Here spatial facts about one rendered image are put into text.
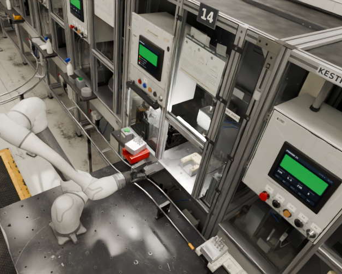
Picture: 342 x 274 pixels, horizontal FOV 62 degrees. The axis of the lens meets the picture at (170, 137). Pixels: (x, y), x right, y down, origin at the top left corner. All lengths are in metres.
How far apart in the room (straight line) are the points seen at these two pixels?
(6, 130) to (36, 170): 1.82
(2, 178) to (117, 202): 1.56
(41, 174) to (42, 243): 1.41
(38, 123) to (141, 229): 0.94
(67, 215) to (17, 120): 0.61
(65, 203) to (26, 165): 1.69
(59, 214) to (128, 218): 0.48
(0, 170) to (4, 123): 1.89
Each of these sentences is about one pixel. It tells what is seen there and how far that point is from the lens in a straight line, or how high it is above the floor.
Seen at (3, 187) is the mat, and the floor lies 0.01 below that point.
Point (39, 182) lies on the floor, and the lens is 3.25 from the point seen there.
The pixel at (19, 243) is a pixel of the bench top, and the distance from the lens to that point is 2.06.
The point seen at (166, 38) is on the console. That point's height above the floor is 1.80.
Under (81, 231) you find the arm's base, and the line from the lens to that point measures 2.00.
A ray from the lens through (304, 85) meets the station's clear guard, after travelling 1.20.
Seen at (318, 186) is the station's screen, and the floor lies 1.63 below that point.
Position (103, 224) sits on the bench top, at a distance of 2.03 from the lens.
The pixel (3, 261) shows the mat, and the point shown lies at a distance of 2.81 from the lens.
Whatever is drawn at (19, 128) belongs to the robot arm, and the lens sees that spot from 1.59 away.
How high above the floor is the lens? 2.38
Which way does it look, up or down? 39 degrees down
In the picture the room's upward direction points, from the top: 10 degrees clockwise
